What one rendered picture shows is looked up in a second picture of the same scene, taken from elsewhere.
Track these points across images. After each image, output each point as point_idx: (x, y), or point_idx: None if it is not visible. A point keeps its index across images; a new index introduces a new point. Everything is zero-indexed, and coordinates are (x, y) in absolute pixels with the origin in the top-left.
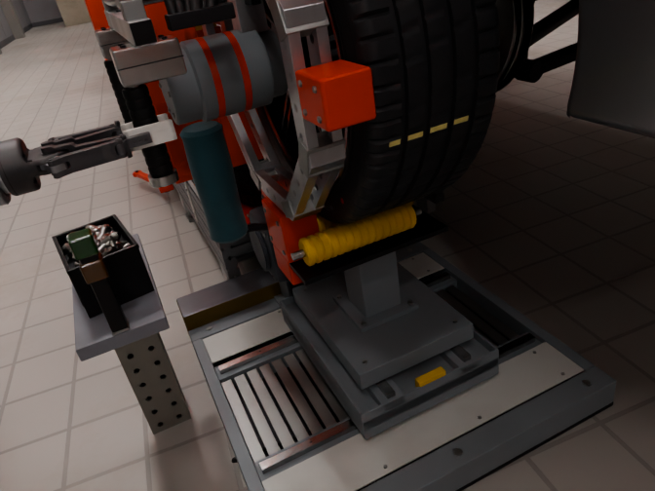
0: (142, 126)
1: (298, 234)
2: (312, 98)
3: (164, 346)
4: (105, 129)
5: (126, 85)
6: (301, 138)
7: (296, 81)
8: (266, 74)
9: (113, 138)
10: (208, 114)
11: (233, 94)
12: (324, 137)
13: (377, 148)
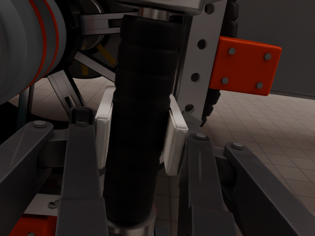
0: (173, 110)
1: (50, 234)
2: (252, 66)
3: None
4: (68, 136)
5: (202, 8)
6: (185, 110)
7: (221, 48)
8: (64, 41)
9: (213, 148)
10: (15, 95)
11: (47, 63)
12: (188, 107)
13: (211, 112)
